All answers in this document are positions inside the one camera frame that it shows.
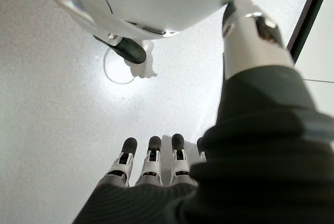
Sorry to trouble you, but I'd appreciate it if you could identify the dark right robot hand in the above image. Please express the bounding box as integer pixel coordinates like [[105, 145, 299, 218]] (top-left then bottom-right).
[[73, 0, 334, 224]]

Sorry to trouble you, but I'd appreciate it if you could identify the dark door frame strip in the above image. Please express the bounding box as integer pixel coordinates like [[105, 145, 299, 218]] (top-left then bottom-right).
[[286, 0, 334, 63]]

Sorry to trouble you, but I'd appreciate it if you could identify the thin white cable loop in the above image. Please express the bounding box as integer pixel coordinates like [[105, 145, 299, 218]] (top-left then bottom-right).
[[102, 48, 138, 85]]

